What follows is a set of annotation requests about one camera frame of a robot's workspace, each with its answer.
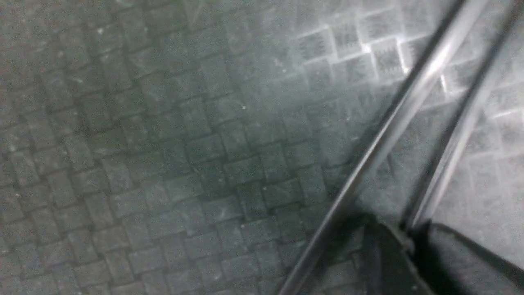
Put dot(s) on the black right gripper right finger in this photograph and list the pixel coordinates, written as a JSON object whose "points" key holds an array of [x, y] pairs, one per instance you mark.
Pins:
{"points": [[453, 264]]}

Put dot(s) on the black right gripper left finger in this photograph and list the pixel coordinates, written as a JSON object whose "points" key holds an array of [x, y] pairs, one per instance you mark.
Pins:
{"points": [[387, 268]]}

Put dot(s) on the black chopstick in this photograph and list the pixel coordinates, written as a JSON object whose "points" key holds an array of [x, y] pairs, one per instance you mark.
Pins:
{"points": [[490, 71], [439, 51]]}

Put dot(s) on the black plastic serving tray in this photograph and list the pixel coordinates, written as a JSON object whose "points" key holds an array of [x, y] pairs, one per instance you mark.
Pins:
{"points": [[192, 147]]}

